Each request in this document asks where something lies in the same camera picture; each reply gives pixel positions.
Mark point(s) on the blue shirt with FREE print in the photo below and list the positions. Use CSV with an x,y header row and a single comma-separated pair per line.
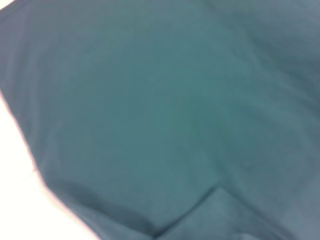
x,y
165,112

